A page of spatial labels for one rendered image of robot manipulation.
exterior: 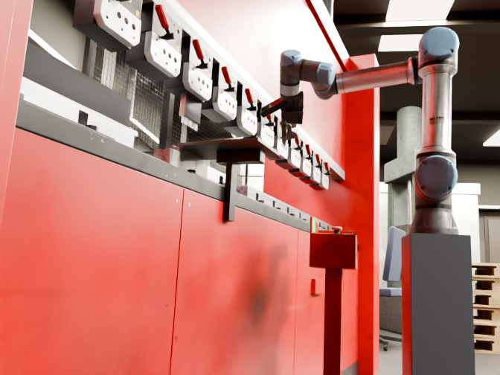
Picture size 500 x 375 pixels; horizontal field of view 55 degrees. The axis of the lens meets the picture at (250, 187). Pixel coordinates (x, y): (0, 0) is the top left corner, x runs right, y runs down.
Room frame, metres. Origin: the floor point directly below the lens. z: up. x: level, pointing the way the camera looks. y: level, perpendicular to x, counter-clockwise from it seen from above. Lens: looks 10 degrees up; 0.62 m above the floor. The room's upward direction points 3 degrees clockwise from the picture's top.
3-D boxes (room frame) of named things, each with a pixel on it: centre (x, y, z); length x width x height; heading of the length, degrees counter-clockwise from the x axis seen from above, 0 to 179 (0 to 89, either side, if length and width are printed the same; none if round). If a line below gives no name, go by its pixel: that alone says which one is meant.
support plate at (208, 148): (1.44, 0.07, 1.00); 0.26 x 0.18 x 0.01; 67
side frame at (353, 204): (3.66, -0.54, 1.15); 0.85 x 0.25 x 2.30; 67
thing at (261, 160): (1.43, 0.03, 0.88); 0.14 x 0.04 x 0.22; 67
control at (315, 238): (1.81, -0.33, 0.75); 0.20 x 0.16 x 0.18; 165
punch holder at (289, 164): (2.39, -0.19, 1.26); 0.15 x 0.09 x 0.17; 157
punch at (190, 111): (1.50, 0.21, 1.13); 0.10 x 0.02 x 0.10; 157
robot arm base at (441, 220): (1.58, -0.61, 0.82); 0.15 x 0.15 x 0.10
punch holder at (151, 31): (1.29, 0.29, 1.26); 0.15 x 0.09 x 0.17; 157
